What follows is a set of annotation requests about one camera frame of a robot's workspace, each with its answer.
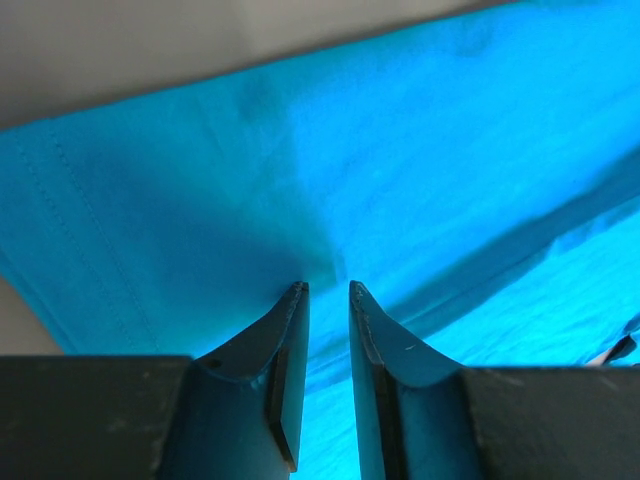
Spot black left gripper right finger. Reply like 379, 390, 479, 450
349, 281, 639, 479

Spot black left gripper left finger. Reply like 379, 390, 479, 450
1, 282, 309, 479

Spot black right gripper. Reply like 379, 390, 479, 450
597, 334, 637, 365

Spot turquoise t-shirt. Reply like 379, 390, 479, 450
1, 1, 639, 479

